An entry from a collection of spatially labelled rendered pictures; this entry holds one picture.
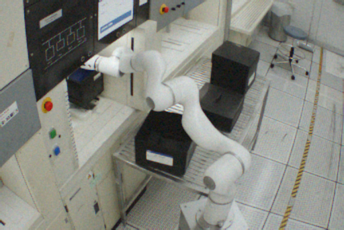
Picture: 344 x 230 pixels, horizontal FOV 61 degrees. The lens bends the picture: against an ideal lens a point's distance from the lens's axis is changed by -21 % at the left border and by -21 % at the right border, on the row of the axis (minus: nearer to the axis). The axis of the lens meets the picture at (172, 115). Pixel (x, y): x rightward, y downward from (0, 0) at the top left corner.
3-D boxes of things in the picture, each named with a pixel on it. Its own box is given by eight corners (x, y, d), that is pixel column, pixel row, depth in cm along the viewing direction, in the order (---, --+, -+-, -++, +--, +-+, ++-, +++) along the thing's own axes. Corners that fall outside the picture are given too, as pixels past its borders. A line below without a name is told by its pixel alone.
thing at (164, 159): (134, 163, 190) (133, 138, 179) (151, 130, 211) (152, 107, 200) (184, 175, 184) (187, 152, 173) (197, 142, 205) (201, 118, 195)
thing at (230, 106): (230, 133, 213) (233, 116, 205) (185, 118, 222) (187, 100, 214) (244, 107, 234) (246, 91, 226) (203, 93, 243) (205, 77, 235)
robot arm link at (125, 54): (144, 36, 158) (113, 46, 182) (127, 64, 153) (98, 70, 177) (158, 47, 163) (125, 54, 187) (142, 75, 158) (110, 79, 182)
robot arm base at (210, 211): (238, 224, 158) (248, 204, 146) (203, 235, 152) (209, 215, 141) (225, 199, 172) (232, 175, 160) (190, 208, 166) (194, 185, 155)
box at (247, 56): (244, 97, 243) (249, 66, 227) (207, 83, 253) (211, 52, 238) (256, 80, 263) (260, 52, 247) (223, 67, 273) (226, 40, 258)
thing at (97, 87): (81, 116, 192) (77, 68, 173) (58, 105, 199) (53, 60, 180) (105, 94, 210) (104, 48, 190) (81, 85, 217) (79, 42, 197)
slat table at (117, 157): (195, 256, 221) (212, 195, 174) (121, 225, 240) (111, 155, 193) (254, 148, 314) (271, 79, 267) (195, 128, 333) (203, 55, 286)
